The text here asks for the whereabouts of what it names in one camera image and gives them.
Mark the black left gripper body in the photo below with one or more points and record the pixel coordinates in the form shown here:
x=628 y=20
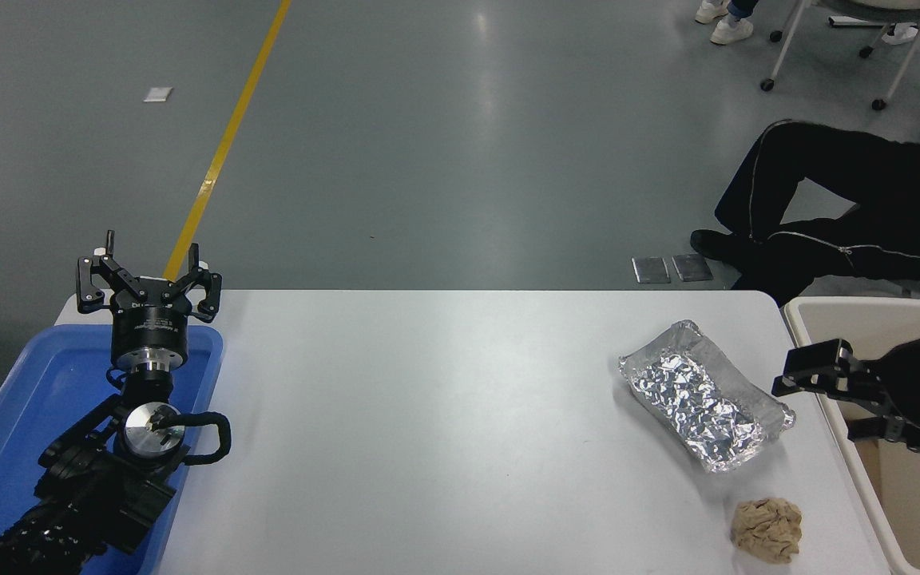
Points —
x=152 y=331

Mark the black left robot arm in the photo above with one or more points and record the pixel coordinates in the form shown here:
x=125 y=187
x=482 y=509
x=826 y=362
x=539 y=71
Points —
x=85 y=487

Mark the large pale bin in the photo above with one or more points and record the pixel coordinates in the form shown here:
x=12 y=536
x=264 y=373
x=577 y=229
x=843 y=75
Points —
x=851 y=323

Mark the blue plastic tray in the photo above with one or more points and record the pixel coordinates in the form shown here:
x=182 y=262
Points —
x=45 y=383

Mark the crumpled foil tray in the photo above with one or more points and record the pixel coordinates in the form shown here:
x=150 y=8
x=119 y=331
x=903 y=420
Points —
x=699 y=399

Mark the crumpled tan paper ball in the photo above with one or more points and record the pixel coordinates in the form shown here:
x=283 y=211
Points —
x=765 y=529

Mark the metal floor plate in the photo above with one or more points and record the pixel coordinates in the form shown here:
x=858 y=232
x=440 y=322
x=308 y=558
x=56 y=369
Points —
x=651 y=271
x=692 y=268

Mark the seated person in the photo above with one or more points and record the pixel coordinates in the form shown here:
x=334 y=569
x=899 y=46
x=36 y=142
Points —
x=867 y=184

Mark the white wheeled chair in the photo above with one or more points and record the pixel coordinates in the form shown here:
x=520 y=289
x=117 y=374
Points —
x=899 y=52

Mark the standing person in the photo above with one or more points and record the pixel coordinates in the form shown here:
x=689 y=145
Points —
x=730 y=30

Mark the white long bar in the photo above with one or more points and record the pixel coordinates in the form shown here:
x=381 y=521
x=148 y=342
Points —
x=859 y=21

